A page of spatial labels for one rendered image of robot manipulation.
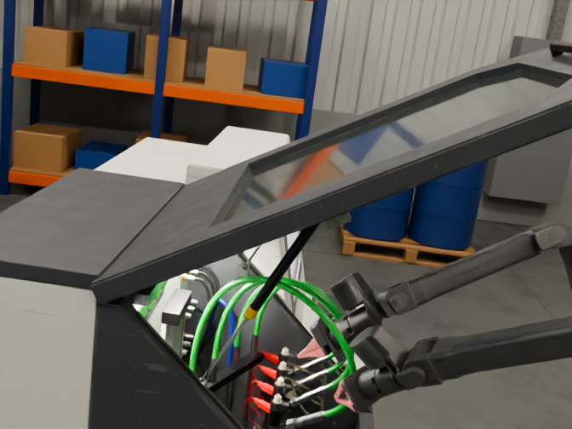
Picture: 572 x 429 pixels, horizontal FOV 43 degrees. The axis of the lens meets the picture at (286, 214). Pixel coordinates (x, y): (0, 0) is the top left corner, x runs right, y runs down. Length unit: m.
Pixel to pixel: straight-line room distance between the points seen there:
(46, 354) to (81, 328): 0.08
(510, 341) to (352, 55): 6.84
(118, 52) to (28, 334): 5.72
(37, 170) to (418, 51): 4.09
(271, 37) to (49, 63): 2.34
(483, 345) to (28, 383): 0.78
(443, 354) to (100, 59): 5.95
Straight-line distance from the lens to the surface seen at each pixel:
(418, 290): 1.55
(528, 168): 8.20
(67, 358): 1.31
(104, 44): 6.93
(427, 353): 1.29
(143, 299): 1.31
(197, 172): 1.87
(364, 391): 1.41
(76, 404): 1.35
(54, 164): 7.12
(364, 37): 7.97
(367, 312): 1.51
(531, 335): 1.21
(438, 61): 8.08
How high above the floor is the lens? 1.95
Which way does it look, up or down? 15 degrees down
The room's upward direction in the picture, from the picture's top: 8 degrees clockwise
